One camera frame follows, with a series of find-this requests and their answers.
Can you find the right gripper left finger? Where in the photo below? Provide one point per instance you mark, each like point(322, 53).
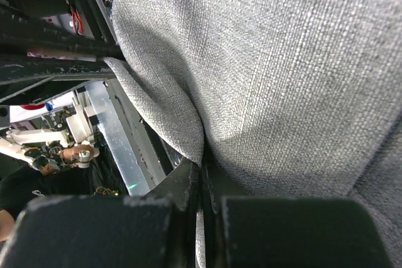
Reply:
point(155, 230)

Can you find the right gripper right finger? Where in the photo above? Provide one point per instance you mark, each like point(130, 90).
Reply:
point(258, 231)

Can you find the grey cloth napkin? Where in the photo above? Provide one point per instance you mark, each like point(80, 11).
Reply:
point(294, 97)

